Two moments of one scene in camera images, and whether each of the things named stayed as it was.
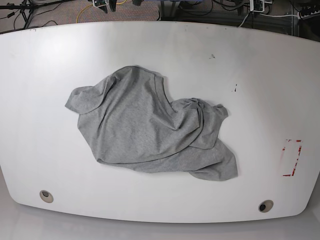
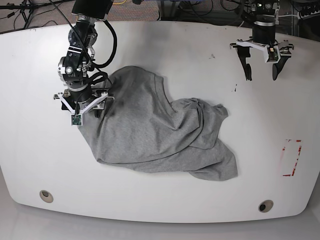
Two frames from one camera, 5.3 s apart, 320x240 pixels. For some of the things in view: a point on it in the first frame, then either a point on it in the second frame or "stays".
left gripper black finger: x=104 y=8 -> x=77 y=111
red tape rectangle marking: x=292 y=173 stays
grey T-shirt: x=129 y=119 stays
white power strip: x=309 y=16 stays
